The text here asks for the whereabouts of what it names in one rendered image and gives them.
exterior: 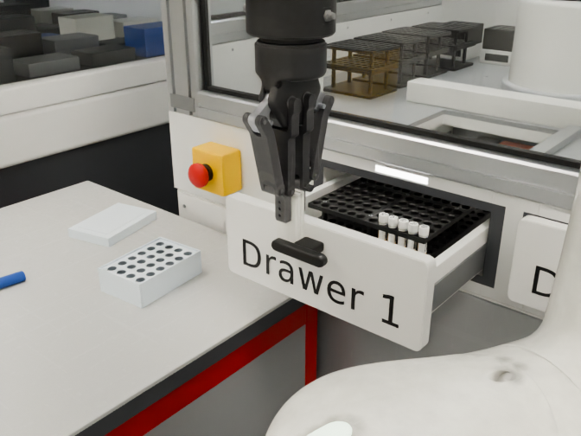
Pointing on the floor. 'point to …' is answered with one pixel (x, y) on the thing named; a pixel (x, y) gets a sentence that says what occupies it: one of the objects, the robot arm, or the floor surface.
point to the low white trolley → (138, 333)
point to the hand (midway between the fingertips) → (290, 218)
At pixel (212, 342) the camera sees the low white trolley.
